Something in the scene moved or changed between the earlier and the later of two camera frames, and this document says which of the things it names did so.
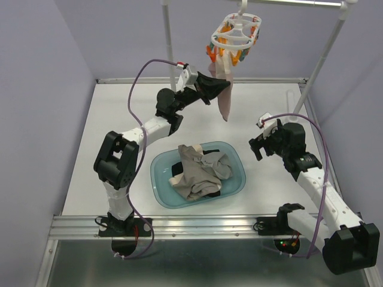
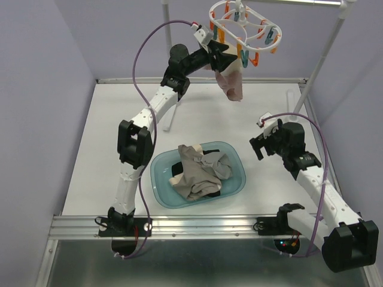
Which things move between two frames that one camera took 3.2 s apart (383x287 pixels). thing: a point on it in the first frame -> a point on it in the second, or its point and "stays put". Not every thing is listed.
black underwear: [177, 168] stays put
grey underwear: [197, 180] stays put
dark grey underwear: [218, 164] stays put
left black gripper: [202, 90] -> [213, 55]
